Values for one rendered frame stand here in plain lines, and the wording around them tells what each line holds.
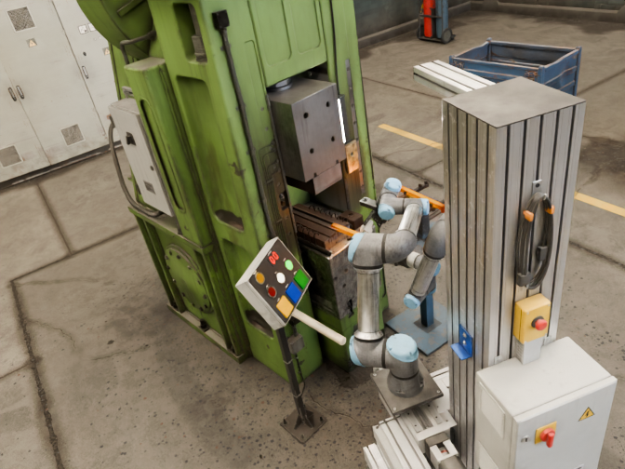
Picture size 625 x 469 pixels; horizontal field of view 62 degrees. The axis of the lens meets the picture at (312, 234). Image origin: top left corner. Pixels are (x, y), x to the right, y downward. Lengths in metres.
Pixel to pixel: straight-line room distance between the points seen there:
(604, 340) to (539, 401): 2.04
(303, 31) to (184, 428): 2.34
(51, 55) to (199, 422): 5.30
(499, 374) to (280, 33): 1.71
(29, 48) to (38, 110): 0.73
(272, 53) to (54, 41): 5.22
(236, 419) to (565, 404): 2.12
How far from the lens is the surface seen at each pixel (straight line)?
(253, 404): 3.40
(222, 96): 2.38
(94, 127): 7.76
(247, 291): 2.33
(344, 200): 3.11
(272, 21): 2.53
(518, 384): 1.74
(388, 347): 2.09
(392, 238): 1.99
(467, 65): 6.50
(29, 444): 3.90
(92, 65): 7.62
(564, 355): 1.85
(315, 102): 2.54
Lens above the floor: 2.55
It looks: 33 degrees down
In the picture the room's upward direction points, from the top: 11 degrees counter-clockwise
